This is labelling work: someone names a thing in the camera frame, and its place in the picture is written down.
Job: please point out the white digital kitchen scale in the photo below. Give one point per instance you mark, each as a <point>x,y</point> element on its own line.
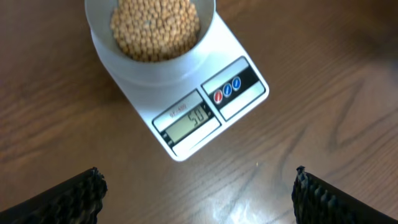
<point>186,115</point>

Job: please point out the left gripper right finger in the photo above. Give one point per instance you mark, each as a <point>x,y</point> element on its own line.
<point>318,202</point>

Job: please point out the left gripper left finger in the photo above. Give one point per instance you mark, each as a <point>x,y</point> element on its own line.
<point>77,200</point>

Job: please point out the grey round bowl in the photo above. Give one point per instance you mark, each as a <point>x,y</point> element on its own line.
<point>98,15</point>

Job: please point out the soybeans in grey bowl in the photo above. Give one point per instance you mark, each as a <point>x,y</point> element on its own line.
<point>155,30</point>

